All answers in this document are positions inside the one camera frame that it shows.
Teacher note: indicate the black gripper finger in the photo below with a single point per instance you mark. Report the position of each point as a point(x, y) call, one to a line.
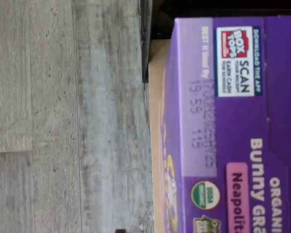
point(120, 230)

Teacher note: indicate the purple Annie's box pink patch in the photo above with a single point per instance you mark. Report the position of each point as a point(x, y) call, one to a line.
point(232, 133)

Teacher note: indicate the brown bottom shelf board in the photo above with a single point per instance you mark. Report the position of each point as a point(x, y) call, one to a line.
point(156, 121)

